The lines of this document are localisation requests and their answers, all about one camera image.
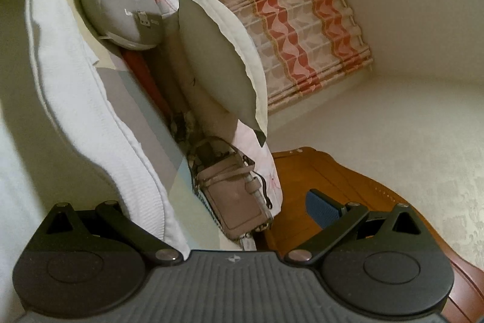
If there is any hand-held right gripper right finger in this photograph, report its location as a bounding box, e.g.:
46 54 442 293
284 189 432 265

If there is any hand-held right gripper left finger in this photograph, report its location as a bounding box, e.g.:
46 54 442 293
38 201 181 265

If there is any white printed long-sleeve shirt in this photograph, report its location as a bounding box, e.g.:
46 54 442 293
0 0 190 259

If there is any wooden headboard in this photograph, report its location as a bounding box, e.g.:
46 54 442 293
261 146 484 323

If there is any pink handbag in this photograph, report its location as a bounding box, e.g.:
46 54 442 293
187 136 275 241

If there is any red cloth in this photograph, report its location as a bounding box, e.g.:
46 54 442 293
122 50 171 115

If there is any white pillow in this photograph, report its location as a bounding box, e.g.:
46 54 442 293
168 0 270 148

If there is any orange patterned curtain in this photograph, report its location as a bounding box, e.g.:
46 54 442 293
155 0 375 115

